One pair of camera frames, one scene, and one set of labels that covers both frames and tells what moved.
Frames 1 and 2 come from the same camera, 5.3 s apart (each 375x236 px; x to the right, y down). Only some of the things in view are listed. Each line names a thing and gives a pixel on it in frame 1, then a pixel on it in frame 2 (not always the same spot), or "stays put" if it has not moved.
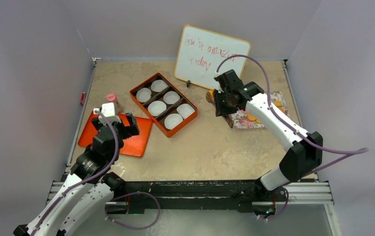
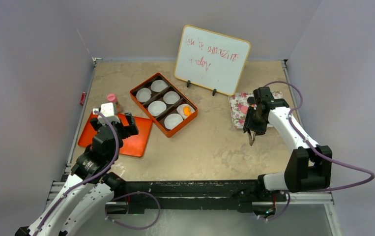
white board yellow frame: [200, 51] stays put
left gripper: [129, 131] stays put
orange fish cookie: [210, 96] -> [187, 110]
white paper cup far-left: [143, 95] stays put
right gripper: [220, 110] -> [260, 130]
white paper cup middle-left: [157, 108] stays put
